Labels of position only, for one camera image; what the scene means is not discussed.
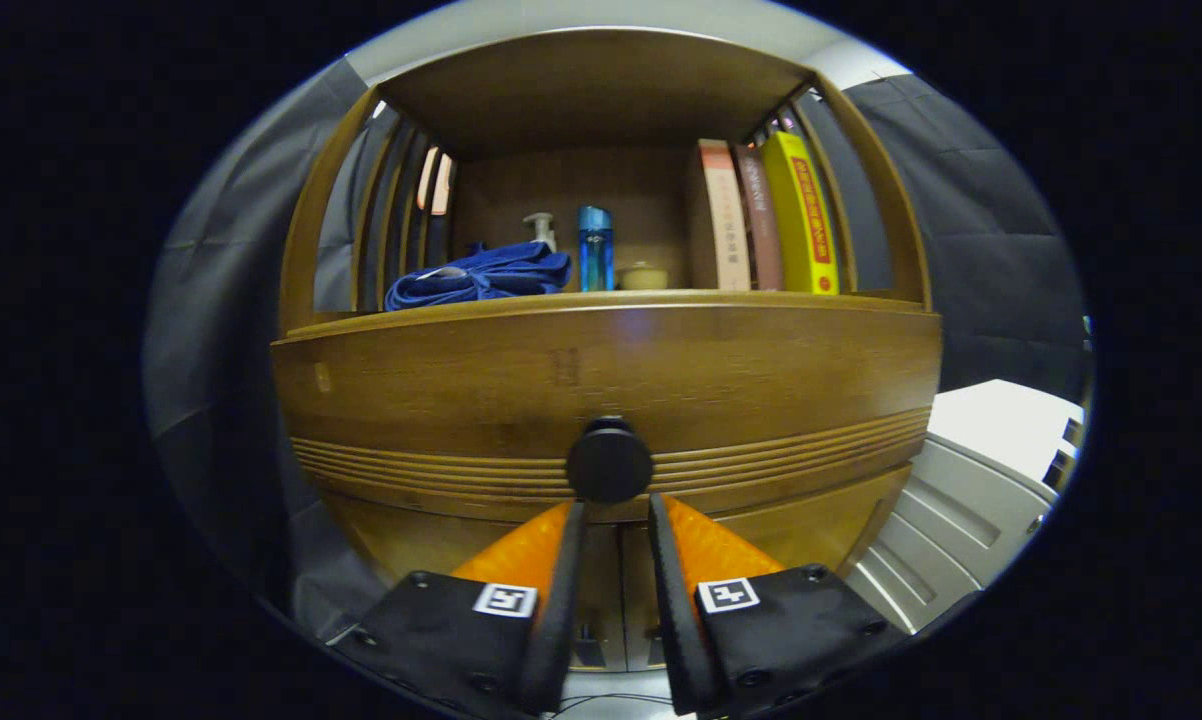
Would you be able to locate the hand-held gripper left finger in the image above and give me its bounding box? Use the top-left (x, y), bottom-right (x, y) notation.
top-left (326, 498), bottom-right (590, 719)

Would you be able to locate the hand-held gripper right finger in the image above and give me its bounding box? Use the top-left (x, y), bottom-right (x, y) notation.
top-left (646, 492), bottom-right (912, 719)

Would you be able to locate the wooden drawer with black knob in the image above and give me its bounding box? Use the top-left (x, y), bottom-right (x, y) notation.
top-left (271, 305), bottom-right (944, 526)

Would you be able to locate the wooden countertop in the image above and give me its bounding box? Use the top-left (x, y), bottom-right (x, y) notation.
top-left (271, 288), bottom-right (942, 346)

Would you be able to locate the wooden cabinet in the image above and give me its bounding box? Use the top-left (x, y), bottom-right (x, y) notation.
top-left (269, 25), bottom-right (944, 673)

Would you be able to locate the white table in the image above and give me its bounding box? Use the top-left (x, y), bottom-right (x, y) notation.
top-left (846, 378), bottom-right (1084, 633)

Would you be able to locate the blue folded towel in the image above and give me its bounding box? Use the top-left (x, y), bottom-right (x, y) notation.
top-left (383, 240), bottom-right (573, 312)

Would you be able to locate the tall blue glass bottle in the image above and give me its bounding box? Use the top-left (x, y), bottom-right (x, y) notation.
top-left (577, 205), bottom-right (615, 293)

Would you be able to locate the brown book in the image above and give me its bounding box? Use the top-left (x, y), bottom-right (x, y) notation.
top-left (734, 143), bottom-right (784, 292)

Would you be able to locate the orange and cream book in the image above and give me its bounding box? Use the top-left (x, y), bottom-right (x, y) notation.
top-left (696, 139), bottom-right (752, 292)

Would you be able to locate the yellow book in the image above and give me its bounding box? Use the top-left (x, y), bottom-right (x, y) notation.
top-left (761, 130), bottom-right (841, 296)

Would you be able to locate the black backdrop cloth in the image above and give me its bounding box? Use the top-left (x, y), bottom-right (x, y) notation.
top-left (146, 55), bottom-right (1092, 641)

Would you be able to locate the thin black cable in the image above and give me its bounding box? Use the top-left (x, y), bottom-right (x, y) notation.
top-left (551, 693), bottom-right (677, 719)

